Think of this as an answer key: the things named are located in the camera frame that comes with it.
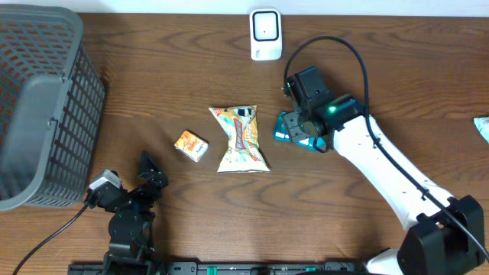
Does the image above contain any black right camera cable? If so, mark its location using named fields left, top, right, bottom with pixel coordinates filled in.
left=283, top=35, right=489, bottom=264

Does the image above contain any yellow snack bag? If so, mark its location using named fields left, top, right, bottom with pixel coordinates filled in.
left=209, top=105, right=270, bottom=173

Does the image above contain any grey plastic mesh basket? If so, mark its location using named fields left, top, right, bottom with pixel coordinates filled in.
left=1, top=4, right=105, bottom=211

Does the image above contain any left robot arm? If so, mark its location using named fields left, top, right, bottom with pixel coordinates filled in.
left=85, top=150, right=168, bottom=274

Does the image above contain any black camera cable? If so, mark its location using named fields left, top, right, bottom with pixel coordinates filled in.
left=283, top=35, right=489, bottom=264
left=11, top=202, right=92, bottom=275

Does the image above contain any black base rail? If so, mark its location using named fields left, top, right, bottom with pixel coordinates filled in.
left=67, top=261, right=370, bottom=275

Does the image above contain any small orange box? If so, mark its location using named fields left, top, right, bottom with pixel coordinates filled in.
left=174, top=130, right=209, bottom=162

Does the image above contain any teal mouthwash bottle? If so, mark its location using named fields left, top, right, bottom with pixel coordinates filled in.
left=274, top=111, right=329, bottom=151

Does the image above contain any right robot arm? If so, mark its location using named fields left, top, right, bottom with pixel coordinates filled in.
left=283, top=66, right=486, bottom=274

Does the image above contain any white teal tissue pack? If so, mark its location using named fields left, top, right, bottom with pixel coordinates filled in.
left=473, top=116, right=489, bottom=142

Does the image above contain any black left camera cable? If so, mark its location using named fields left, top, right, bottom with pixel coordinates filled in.
left=11, top=202, right=92, bottom=275

